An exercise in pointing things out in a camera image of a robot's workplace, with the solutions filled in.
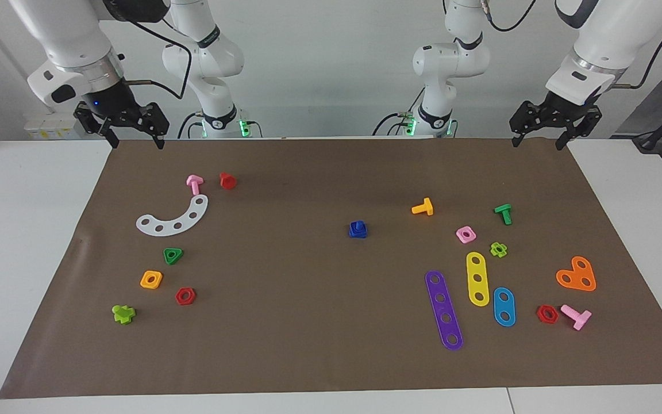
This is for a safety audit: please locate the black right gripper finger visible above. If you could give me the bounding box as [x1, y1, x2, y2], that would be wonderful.
[136, 103, 170, 151]
[74, 103, 120, 150]

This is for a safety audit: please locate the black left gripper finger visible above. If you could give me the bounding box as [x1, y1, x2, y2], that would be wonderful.
[555, 106, 603, 151]
[509, 102, 545, 148]

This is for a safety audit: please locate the white curved perforated plate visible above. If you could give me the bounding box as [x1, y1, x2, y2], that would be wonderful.
[136, 194, 209, 237]

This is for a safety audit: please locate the orange three-hole corner plate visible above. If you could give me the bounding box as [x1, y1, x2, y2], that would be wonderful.
[556, 256, 597, 292]

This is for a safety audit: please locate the yellow three-hole strip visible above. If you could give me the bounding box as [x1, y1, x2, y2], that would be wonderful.
[466, 252, 490, 307]

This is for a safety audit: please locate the blue two-hole strip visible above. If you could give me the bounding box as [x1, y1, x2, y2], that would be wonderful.
[493, 287, 516, 327]

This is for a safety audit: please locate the purple four-hole strip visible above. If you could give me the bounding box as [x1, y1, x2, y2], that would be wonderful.
[425, 270, 464, 351]

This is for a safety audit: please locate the brown table mat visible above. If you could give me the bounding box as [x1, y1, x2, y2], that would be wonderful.
[0, 137, 662, 400]

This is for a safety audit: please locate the black base cable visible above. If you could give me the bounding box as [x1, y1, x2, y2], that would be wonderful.
[178, 110, 205, 140]
[372, 110, 415, 137]

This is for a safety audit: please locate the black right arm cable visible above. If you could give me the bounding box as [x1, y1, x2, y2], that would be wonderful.
[104, 0, 194, 101]

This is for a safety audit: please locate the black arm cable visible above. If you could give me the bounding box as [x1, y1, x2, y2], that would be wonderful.
[104, 0, 194, 101]
[480, 0, 662, 90]

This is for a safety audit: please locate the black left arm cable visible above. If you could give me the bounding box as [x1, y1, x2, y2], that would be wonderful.
[480, 0, 662, 90]

